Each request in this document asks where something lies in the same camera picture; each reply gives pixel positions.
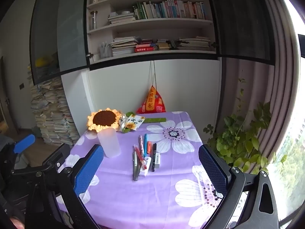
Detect black marker pen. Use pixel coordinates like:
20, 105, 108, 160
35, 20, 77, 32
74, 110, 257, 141
151, 143, 157, 172

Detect glass jar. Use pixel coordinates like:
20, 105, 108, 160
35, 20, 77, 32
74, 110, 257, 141
90, 11, 99, 30

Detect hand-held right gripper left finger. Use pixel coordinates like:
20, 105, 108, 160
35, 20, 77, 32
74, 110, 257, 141
25, 144, 104, 229

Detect wooden door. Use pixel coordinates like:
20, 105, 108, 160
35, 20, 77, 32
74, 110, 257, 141
0, 56, 18, 134

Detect colourful row of upright books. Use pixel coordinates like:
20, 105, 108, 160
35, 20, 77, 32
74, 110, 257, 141
132, 0, 208, 21

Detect short stack of books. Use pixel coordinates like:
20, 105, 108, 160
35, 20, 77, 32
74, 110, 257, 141
156, 39, 177, 50

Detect tall stack of worn books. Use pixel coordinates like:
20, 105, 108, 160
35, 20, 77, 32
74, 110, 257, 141
111, 37, 139, 56

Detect white correction tape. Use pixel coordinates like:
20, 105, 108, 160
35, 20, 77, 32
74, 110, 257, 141
139, 157, 152, 177

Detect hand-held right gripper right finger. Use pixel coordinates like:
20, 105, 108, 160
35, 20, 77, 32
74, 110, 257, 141
198, 144, 279, 229

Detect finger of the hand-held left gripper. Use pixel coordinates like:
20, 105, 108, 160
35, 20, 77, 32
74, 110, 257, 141
10, 134, 36, 164
42, 143, 71, 172

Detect wide stack of worn books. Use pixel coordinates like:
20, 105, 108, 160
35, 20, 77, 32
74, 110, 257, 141
176, 36, 211, 51

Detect purple floral tablecloth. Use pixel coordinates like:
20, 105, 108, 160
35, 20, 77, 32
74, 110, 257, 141
56, 111, 229, 229

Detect grey glass cabinet door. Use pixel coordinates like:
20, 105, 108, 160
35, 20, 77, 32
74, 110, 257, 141
30, 0, 90, 85

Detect green leafy plant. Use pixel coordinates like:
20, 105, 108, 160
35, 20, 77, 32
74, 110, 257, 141
204, 77, 286, 174

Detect red books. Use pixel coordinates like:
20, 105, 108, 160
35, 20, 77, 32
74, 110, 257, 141
135, 43, 154, 53

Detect thin hanging string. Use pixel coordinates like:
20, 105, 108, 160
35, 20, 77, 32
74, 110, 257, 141
149, 61, 158, 87

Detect red pen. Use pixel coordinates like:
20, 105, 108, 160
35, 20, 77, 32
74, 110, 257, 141
133, 144, 144, 164

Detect dark cabinet door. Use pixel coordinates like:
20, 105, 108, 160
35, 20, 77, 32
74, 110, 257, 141
206, 0, 275, 65

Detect stack of papers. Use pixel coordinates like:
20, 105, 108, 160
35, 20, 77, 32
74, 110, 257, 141
27, 76, 80, 146

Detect pink curtain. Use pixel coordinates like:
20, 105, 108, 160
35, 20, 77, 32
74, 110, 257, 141
222, 0, 301, 172

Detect translucent white cup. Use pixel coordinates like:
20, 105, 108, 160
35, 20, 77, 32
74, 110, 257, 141
97, 127, 121, 158

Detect crochet sunflower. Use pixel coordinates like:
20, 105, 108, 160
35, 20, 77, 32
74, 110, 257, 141
87, 108, 122, 132

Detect sunflower print card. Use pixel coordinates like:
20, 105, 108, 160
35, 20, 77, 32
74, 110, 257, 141
118, 114, 146, 133

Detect window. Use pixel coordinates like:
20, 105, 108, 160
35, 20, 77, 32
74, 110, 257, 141
267, 0, 305, 220

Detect red triangular pouch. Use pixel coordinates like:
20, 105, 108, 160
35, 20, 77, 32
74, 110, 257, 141
136, 85, 166, 114

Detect small flat stack of books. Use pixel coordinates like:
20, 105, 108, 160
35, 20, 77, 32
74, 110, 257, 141
108, 12, 136, 24

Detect green ruler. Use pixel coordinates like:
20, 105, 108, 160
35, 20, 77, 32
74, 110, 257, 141
142, 117, 167, 124

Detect clear desk organiser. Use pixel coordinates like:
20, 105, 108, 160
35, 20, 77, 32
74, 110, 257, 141
99, 42, 112, 59

